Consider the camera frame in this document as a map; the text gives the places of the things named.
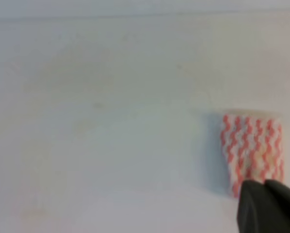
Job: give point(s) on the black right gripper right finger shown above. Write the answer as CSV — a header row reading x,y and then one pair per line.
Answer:
x,y
281,194

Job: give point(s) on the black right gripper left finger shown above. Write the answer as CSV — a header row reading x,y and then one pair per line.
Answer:
x,y
258,211

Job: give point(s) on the pink white striped rag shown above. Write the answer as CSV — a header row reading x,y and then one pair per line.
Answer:
x,y
253,148

